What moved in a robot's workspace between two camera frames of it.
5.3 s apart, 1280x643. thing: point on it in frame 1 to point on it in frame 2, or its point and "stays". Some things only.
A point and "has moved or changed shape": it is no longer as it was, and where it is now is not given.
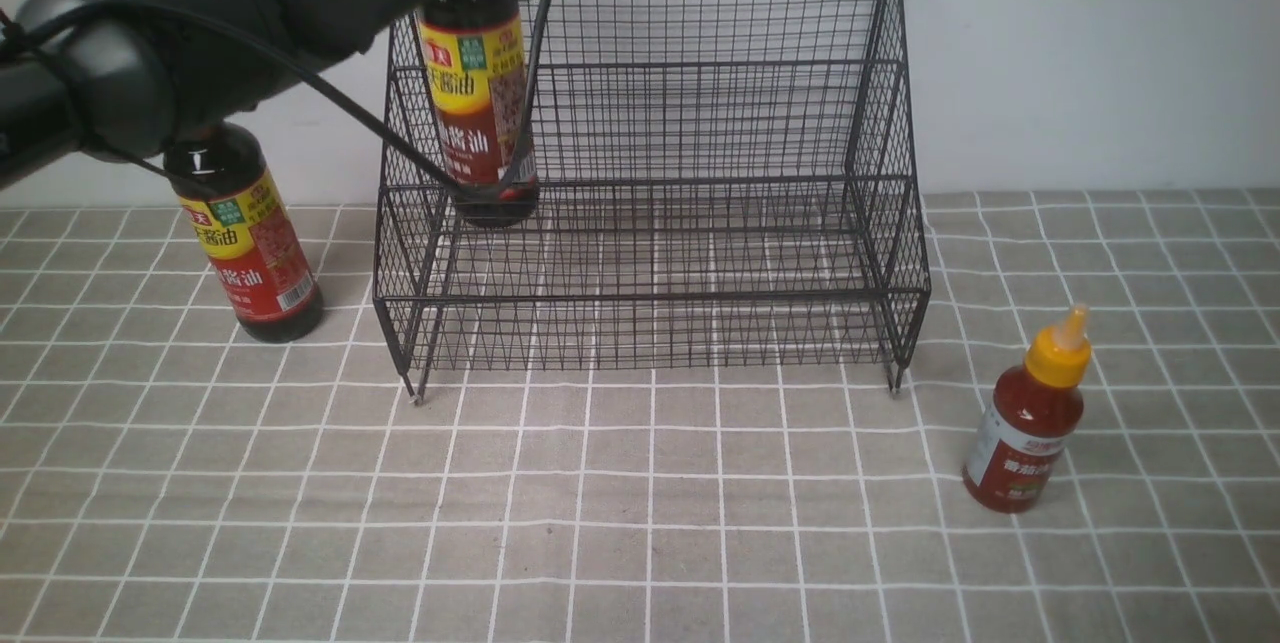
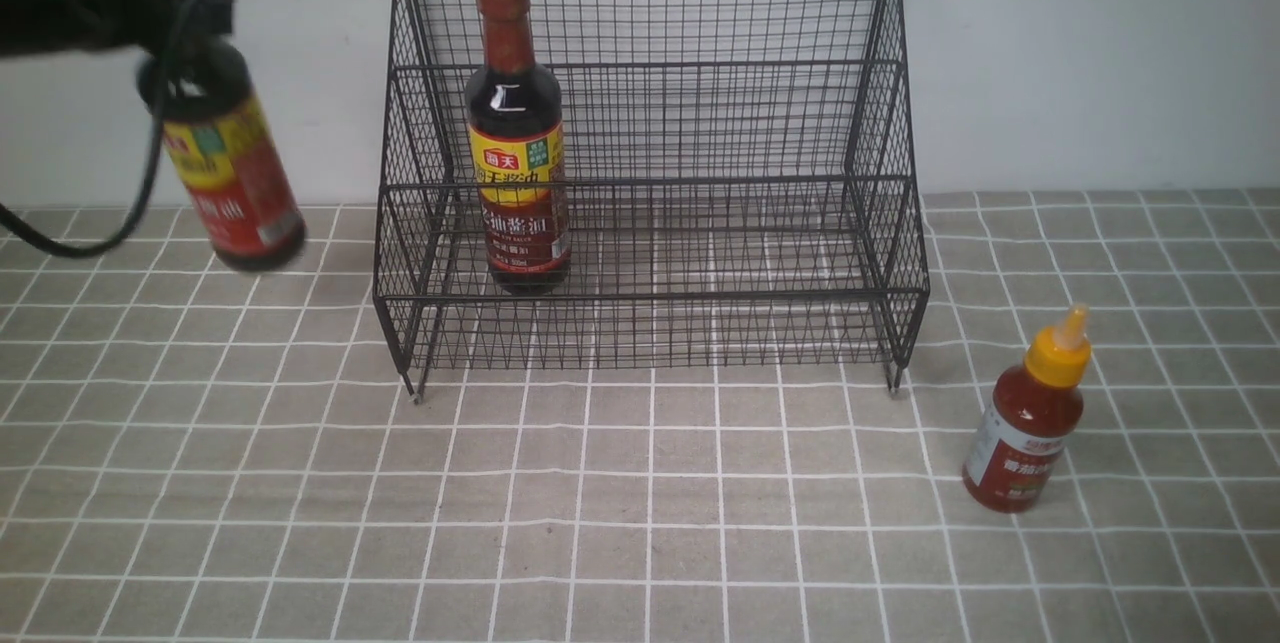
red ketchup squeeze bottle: (1028, 420) stays
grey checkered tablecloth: (165, 478) stays
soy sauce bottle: (246, 230) has moved or changed shape
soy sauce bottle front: (477, 64) to (517, 146)
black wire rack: (725, 171) stays
